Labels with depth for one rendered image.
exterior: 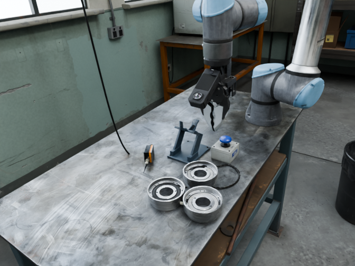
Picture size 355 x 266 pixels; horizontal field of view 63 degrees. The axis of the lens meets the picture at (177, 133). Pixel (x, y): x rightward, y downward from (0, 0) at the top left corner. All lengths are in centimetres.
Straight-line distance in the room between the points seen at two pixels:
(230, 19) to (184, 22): 242
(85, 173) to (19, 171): 145
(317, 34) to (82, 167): 89
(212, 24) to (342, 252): 149
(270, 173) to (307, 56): 55
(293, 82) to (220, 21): 45
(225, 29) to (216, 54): 6
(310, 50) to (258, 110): 30
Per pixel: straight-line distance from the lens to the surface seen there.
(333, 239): 195
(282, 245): 183
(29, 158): 243
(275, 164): 144
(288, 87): 111
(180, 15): 317
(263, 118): 121
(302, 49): 110
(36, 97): 234
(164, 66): 313
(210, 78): 76
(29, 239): 85
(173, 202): 79
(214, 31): 74
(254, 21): 83
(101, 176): 98
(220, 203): 78
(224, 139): 97
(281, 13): 453
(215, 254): 104
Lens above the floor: 136
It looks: 29 degrees down
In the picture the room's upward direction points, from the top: 3 degrees counter-clockwise
